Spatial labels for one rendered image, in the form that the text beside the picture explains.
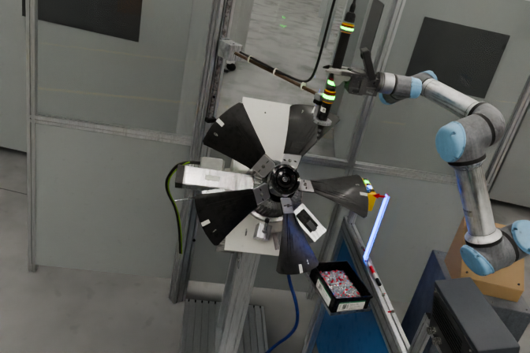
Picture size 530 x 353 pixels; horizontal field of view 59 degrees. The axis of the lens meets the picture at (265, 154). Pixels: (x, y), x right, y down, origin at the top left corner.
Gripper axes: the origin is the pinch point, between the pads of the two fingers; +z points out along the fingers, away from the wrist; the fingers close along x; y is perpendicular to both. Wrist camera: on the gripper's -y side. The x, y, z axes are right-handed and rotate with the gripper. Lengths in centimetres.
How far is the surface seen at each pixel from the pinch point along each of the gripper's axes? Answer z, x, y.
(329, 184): -12.8, 1.1, 46.8
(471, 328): -33, -76, 43
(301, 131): 0.5, 13.4, 30.5
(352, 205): -21, -8, 49
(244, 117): 25.1, 9.8, 26.9
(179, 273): 40, 54, 143
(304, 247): -5, -14, 67
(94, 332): 80, 29, 166
